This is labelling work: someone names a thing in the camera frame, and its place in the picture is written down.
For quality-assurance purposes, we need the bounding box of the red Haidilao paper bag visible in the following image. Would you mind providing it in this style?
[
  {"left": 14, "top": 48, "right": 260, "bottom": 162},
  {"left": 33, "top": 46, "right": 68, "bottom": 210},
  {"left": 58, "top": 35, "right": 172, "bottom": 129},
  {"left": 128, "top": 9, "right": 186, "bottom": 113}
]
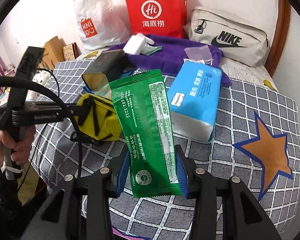
[{"left": 126, "top": 0, "right": 187, "bottom": 38}]

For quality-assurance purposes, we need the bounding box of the black cable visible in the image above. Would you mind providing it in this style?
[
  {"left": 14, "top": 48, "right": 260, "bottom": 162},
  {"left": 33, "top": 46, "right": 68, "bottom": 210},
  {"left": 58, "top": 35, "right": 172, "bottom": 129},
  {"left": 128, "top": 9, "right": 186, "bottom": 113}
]
[{"left": 0, "top": 68, "right": 83, "bottom": 193}]

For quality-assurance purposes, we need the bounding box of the white spotted plush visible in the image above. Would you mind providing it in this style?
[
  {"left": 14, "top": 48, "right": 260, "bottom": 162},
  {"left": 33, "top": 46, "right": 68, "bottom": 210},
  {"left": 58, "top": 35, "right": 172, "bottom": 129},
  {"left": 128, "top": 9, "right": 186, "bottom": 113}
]
[{"left": 26, "top": 70, "right": 51, "bottom": 101}]

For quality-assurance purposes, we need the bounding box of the small patterned box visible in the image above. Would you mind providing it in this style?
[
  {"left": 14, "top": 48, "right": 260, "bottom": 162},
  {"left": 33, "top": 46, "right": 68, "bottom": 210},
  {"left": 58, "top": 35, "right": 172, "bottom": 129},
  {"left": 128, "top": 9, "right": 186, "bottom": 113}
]
[{"left": 62, "top": 42, "right": 80, "bottom": 61}]

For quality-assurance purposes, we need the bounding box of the green wet wipe packet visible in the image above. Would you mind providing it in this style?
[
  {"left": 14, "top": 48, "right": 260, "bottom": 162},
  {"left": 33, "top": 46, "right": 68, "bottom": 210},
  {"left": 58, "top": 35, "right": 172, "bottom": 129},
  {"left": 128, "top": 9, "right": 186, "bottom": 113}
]
[{"left": 110, "top": 69, "right": 181, "bottom": 198}]

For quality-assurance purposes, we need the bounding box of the purple towel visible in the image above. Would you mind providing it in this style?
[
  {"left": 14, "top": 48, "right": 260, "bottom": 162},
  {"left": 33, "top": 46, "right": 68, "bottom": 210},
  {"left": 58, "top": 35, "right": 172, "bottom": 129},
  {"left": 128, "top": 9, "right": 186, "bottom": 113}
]
[{"left": 107, "top": 34, "right": 233, "bottom": 87}]

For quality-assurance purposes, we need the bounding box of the blue tissue pack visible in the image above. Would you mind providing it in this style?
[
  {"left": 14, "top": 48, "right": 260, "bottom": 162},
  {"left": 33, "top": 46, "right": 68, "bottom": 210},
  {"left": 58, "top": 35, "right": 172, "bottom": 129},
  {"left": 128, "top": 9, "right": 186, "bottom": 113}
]
[{"left": 167, "top": 61, "right": 222, "bottom": 142}]

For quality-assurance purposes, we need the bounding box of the grey checkered tablecloth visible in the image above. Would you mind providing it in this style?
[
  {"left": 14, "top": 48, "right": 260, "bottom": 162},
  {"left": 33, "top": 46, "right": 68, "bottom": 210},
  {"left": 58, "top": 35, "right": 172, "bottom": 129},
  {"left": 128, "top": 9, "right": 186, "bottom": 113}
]
[{"left": 29, "top": 59, "right": 300, "bottom": 240}]

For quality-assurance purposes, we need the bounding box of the wooden chair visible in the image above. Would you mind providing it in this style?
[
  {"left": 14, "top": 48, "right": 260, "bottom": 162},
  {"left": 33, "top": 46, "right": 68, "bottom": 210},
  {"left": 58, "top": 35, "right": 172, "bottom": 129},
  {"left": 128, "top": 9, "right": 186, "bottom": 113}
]
[{"left": 38, "top": 36, "right": 65, "bottom": 70}]

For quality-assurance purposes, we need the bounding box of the dark green tea tin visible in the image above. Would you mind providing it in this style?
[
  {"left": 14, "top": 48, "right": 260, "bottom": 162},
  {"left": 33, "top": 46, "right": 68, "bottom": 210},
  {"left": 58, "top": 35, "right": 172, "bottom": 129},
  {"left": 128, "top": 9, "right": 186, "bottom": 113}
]
[{"left": 82, "top": 49, "right": 127, "bottom": 91}]

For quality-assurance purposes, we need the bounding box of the yellow mesh pouch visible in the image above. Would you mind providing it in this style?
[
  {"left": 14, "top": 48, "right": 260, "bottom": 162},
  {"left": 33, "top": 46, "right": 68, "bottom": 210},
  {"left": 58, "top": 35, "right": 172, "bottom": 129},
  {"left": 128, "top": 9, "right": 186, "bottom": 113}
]
[{"left": 74, "top": 94, "right": 122, "bottom": 142}]

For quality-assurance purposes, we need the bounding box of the white mesh drawstring pouch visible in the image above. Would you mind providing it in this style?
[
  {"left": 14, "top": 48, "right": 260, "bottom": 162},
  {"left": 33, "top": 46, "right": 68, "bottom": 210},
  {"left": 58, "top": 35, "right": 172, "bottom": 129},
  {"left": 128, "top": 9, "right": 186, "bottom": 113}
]
[{"left": 184, "top": 45, "right": 213, "bottom": 66}]

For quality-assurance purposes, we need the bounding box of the person's left hand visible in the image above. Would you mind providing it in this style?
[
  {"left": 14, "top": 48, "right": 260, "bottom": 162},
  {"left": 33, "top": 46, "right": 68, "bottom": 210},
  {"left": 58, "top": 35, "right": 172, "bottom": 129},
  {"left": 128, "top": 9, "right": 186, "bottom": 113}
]
[{"left": 0, "top": 126, "right": 36, "bottom": 167}]

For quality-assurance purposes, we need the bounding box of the beige Nike waist bag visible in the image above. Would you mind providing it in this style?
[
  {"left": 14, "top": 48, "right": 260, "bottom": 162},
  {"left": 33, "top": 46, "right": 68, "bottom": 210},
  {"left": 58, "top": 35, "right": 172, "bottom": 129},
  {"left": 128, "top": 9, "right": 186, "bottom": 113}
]
[{"left": 184, "top": 7, "right": 270, "bottom": 67}]

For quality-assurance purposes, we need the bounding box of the white Miniso plastic bag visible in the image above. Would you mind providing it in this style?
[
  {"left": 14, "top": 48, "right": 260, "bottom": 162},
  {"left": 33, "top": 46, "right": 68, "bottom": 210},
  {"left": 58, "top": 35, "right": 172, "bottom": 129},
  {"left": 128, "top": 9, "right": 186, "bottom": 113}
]
[{"left": 74, "top": 0, "right": 130, "bottom": 51}]

